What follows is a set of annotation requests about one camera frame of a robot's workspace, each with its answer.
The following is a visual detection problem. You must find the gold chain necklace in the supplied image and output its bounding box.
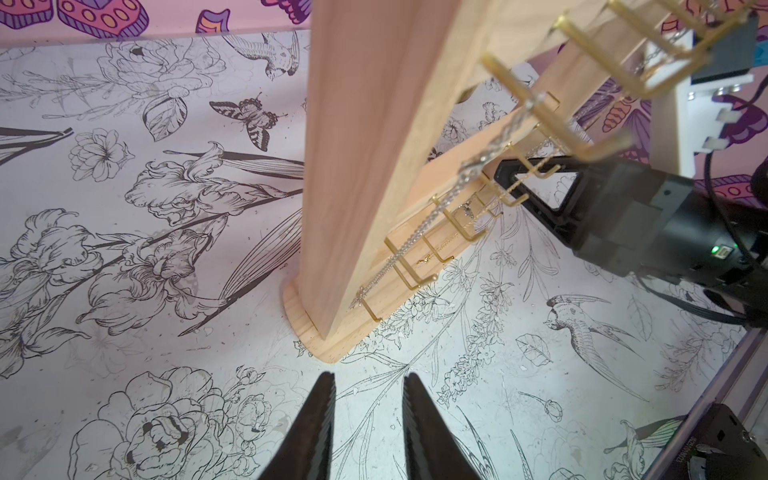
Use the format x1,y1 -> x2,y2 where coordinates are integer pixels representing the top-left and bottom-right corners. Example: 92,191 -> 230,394
419,149 -> 559,265

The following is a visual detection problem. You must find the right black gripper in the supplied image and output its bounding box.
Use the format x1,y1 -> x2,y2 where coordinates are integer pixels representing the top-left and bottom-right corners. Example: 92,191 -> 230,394
493,157 -> 694,276

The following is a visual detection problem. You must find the silver pendant necklace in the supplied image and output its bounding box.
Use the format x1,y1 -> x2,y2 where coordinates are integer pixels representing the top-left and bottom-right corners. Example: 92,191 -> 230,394
351,92 -> 547,310

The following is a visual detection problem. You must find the black camera cable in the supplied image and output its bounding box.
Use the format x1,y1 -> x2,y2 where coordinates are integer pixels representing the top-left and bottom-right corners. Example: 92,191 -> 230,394
701,149 -> 768,283

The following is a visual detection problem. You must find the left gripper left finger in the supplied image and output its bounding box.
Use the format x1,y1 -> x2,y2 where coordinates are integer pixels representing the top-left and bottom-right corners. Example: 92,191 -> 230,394
259,372 -> 336,480

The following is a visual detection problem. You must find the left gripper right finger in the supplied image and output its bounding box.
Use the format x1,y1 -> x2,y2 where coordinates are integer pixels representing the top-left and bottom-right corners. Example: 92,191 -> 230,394
402,373 -> 479,480

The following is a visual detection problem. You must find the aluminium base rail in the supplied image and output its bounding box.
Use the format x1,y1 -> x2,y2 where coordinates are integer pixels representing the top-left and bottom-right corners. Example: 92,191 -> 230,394
643,329 -> 767,479

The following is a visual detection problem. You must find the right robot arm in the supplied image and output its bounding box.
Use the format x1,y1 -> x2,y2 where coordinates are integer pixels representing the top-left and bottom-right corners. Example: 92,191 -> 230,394
493,157 -> 767,328

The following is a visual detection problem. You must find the wooden jewelry display stand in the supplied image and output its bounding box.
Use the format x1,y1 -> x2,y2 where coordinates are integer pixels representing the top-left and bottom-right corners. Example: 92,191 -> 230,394
283,1 -> 755,363

